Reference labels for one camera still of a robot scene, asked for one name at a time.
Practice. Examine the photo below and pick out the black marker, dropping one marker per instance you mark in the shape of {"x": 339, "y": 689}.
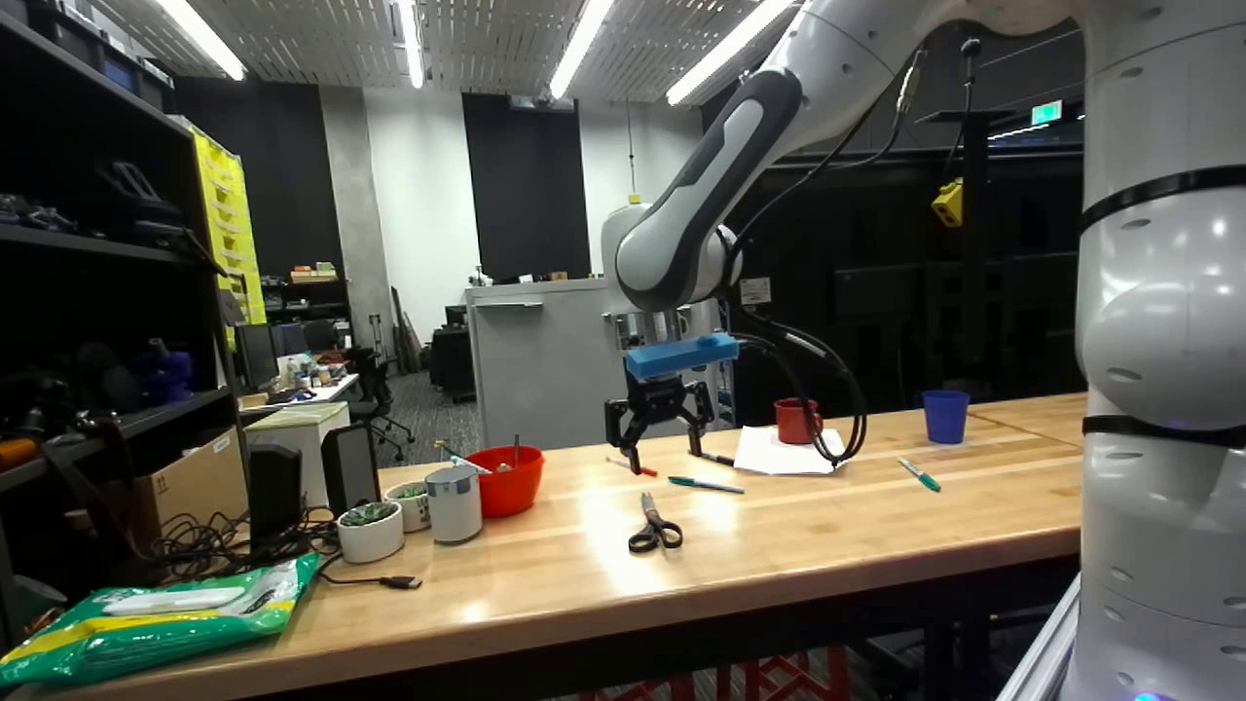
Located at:
{"x": 716, "y": 457}

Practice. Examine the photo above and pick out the green wipes package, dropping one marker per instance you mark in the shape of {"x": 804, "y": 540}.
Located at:
{"x": 119, "y": 633}

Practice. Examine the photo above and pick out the grey metal cabinet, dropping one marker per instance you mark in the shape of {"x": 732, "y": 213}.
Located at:
{"x": 546, "y": 358}

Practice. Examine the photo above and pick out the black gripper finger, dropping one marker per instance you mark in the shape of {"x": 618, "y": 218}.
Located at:
{"x": 629, "y": 436}
{"x": 694, "y": 430}

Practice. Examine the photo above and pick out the green marker right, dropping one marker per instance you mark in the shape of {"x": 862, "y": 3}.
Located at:
{"x": 921, "y": 478}

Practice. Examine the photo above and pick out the white cylindrical cup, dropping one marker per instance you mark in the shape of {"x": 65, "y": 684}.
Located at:
{"x": 453, "y": 505}

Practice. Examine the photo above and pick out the red mug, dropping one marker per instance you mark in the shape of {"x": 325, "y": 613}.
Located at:
{"x": 797, "y": 418}

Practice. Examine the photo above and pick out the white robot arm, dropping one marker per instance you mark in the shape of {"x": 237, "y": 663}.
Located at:
{"x": 1156, "y": 276}

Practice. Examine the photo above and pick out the black scissors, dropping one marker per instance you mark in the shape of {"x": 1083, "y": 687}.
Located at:
{"x": 655, "y": 530}

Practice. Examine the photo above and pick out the white paper sheet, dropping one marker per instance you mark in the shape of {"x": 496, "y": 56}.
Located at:
{"x": 765, "y": 453}

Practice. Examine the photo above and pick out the white bowl with green contents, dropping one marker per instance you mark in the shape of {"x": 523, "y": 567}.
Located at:
{"x": 372, "y": 530}

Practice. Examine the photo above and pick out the cardboard box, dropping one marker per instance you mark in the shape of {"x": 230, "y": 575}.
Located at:
{"x": 205, "y": 480}

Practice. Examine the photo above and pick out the black shelving unit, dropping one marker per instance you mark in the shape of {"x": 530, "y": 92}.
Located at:
{"x": 109, "y": 337}

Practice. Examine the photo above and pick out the red bowl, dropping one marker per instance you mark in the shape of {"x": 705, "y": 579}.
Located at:
{"x": 509, "y": 478}

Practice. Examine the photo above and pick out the blue cup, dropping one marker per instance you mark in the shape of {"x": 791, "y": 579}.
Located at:
{"x": 943, "y": 413}

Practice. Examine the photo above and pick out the black speaker box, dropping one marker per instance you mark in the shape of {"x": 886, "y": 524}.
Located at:
{"x": 347, "y": 467}

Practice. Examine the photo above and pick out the small white bowl behind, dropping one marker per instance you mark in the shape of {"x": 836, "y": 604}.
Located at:
{"x": 416, "y": 509}

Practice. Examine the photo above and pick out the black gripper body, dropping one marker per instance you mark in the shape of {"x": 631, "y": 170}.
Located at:
{"x": 671, "y": 397}

